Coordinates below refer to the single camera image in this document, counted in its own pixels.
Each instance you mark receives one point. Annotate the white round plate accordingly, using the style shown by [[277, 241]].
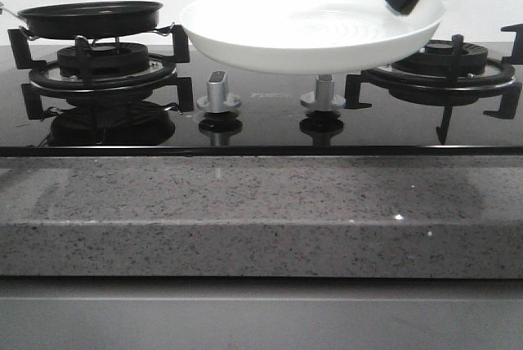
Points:
[[308, 36]]

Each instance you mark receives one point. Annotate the black frying pan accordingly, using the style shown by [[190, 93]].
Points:
[[92, 20]]

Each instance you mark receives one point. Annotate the black right burner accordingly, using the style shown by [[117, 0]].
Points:
[[436, 58]]

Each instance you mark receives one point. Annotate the black burner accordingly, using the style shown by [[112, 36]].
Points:
[[436, 58], [107, 60]]

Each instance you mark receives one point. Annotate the black right pan support grate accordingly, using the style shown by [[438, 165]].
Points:
[[499, 79]]

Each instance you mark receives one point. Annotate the black pan support grate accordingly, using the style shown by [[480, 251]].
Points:
[[92, 93], [499, 79]]

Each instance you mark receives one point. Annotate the silver right stove knob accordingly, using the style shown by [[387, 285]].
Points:
[[323, 98]]

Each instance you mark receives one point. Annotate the silver stove knob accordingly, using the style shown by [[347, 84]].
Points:
[[323, 98], [218, 99]]

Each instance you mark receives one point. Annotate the black glass gas cooktop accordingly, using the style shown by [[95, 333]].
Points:
[[270, 121]]

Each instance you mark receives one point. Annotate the silver left stove knob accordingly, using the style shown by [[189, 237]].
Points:
[[218, 99]]

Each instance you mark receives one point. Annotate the black left pan support grate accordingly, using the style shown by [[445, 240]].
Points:
[[92, 93]]

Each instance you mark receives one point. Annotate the black left burner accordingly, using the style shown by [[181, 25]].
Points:
[[107, 60]]

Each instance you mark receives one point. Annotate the grey cabinet drawer front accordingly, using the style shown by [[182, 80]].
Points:
[[108, 313]]

